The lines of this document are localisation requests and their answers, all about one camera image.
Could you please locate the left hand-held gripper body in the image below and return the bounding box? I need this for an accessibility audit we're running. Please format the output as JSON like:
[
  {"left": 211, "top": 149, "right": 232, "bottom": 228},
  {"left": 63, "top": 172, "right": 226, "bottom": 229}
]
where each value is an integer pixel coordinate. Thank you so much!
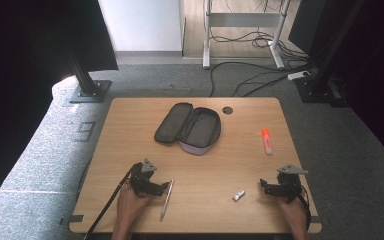
[{"left": 129, "top": 158, "right": 158, "bottom": 198}]

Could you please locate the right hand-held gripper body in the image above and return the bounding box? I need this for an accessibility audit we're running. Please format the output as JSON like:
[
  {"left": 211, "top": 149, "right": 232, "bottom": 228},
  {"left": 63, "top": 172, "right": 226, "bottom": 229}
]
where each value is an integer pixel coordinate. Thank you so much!
[{"left": 277, "top": 164, "right": 310, "bottom": 204}]

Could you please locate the white eraser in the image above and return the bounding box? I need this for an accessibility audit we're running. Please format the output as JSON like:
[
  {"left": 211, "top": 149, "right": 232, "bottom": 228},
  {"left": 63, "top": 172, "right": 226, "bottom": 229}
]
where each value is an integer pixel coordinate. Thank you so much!
[{"left": 232, "top": 189, "right": 246, "bottom": 203}]

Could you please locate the orange highlighter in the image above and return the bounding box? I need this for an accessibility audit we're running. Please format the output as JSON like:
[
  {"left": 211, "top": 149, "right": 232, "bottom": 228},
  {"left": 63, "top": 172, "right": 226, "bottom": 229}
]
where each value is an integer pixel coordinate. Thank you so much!
[{"left": 261, "top": 127, "right": 274, "bottom": 156}]

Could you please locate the dark grey pencil case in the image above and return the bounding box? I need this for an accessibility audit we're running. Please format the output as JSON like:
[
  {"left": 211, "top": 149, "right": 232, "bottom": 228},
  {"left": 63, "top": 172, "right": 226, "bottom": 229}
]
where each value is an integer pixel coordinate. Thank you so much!
[{"left": 153, "top": 102, "right": 222, "bottom": 157}]

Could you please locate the person's right hand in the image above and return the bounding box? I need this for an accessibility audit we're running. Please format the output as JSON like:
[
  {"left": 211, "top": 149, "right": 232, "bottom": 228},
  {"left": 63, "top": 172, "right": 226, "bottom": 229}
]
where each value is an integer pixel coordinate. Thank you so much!
[{"left": 278, "top": 194, "right": 310, "bottom": 232}]

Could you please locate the person's left hand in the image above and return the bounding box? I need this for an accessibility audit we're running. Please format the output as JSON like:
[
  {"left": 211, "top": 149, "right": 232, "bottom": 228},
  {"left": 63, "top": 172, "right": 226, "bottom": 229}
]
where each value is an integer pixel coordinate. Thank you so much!
[{"left": 114, "top": 182, "right": 155, "bottom": 228}]

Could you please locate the silver pen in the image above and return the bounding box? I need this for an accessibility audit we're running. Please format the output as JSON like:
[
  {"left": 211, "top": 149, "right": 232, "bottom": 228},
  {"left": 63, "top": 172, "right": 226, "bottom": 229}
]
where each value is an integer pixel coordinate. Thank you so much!
[{"left": 159, "top": 178, "right": 176, "bottom": 222}]

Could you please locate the black tape piece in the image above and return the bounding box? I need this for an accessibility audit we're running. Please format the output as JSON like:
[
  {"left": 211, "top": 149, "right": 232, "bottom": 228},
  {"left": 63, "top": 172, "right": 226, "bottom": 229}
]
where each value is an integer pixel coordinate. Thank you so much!
[
  {"left": 59, "top": 214, "right": 85, "bottom": 227},
  {"left": 309, "top": 215, "right": 328, "bottom": 225}
]

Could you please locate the black stand with grey base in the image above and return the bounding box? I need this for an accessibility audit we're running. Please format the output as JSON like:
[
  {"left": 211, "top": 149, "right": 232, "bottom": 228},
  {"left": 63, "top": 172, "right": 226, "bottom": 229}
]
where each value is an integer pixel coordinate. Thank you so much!
[{"left": 64, "top": 49, "right": 113, "bottom": 104}]

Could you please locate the white power strip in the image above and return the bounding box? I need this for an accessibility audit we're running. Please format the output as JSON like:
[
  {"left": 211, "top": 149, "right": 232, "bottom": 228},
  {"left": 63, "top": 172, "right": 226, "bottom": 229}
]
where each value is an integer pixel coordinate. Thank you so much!
[{"left": 286, "top": 70, "right": 311, "bottom": 81}]

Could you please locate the black curtain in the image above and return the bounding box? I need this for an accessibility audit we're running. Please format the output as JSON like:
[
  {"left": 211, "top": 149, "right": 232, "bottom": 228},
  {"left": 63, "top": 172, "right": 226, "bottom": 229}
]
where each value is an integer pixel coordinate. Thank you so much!
[
  {"left": 0, "top": 0, "right": 120, "bottom": 214},
  {"left": 288, "top": 0, "right": 384, "bottom": 164}
]

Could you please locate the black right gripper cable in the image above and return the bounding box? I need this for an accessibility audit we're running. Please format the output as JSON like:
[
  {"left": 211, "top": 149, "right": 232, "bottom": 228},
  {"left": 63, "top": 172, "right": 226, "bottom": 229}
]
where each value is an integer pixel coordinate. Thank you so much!
[{"left": 298, "top": 191, "right": 313, "bottom": 232}]

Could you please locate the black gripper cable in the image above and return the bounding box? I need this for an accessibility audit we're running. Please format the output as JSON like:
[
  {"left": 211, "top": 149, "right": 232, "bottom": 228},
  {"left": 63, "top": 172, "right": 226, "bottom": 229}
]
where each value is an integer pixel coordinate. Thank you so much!
[
  {"left": 83, "top": 163, "right": 138, "bottom": 240},
  {"left": 298, "top": 191, "right": 313, "bottom": 232}
]

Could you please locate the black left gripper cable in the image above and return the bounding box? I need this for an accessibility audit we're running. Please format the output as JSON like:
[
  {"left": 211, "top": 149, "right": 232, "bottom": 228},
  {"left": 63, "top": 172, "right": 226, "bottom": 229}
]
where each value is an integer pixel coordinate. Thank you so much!
[{"left": 83, "top": 163, "right": 138, "bottom": 240}]

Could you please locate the long black floor cable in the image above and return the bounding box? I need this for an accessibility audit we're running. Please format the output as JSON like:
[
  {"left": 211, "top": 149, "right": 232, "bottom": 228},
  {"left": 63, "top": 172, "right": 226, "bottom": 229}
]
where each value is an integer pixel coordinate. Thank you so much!
[{"left": 208, "top": 60, "right": 309, "bottom": 98}]

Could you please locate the tangle of black cables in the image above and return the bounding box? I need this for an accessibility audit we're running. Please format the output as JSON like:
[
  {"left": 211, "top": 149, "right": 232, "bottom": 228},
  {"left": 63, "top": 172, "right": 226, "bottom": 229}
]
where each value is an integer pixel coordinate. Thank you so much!
[{"left": 209, "top": 30, "right": 309, "bottom": 61}]

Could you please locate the white desk frame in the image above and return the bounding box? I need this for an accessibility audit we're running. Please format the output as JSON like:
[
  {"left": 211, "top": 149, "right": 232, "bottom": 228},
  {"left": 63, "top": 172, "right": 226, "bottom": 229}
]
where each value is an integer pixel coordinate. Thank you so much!
[{"left": 202, "top": 0, "right": 293, "bottom": 70}]

